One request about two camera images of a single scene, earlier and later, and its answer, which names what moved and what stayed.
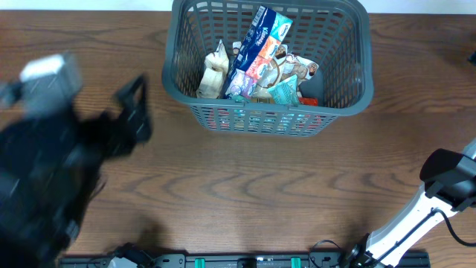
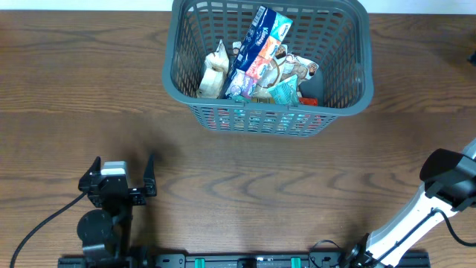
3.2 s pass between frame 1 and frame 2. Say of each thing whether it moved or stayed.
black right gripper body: stayed
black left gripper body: moved
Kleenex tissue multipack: stayed
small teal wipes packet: stayed
